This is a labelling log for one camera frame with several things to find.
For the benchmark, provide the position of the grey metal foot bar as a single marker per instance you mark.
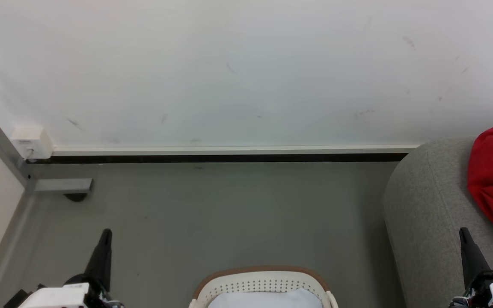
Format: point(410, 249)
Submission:
point(62, 185)

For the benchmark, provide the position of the grey fabric sofa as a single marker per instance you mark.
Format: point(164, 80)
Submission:
point(435, 222)

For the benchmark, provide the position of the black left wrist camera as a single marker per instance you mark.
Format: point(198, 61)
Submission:
point(15, 299)

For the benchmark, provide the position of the light blue clothing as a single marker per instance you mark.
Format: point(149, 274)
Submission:
point(265, 299)

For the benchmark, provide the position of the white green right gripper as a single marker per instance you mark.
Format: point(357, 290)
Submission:
point(492, 291)

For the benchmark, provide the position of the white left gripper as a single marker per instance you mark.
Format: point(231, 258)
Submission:
point(71, 295)

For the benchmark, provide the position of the white black baseboard strip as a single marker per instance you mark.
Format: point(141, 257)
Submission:
point(229, 154)

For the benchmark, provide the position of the white wall outlet box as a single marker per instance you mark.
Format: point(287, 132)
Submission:
point(31, 141)

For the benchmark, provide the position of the black caster wheel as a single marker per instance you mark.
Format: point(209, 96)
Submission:
point(75, 196)

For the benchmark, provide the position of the white perforated laundry basket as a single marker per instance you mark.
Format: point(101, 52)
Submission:
point(263, 280)

